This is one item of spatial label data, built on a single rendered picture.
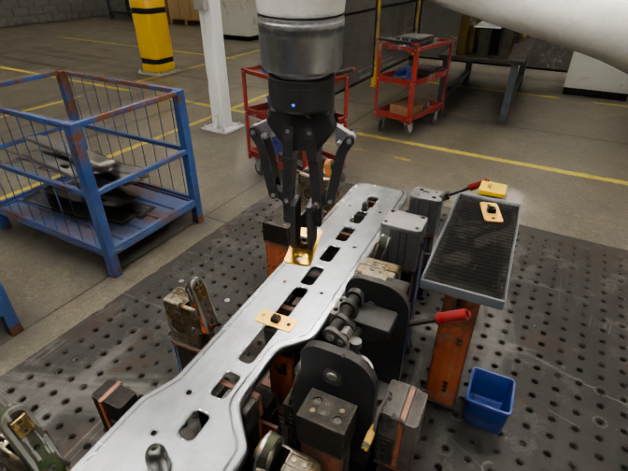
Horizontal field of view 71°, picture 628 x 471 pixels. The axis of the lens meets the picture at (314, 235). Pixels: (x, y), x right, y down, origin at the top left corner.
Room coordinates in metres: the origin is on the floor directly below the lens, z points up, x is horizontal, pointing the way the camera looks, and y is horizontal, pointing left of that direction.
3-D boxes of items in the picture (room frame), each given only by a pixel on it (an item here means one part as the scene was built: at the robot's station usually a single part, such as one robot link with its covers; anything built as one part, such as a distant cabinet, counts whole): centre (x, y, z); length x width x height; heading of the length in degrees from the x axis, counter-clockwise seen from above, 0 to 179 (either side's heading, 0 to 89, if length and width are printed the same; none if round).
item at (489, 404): (0.67, -0.41, 0.74); 0.11 x 0.10 x 0.09; 154
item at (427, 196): (1.13, -0.33, 0.88); 0.11 x 0.10 x 0.36; 64
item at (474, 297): (0.73, -0.32, 1.16); 0.37 x 0.14 x 0.02; 154
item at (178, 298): (0.69, 0.26, 0.87); 0.12 x 0.09 x 0.35; 64
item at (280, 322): (0.67, 0.08, 1.01); 0.08 x 0.04 x 0.01; 64
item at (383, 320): (0.49, -0.06, 0.94); 0.18 x 0.13 x 0.49; 154
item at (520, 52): (5.97, -2.26, 0.57); 1.86 x 0.90 x 1.14; 153
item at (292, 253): (0.52, 0.01, 1.29); 0.08 x 0.04 x 0.01; 167
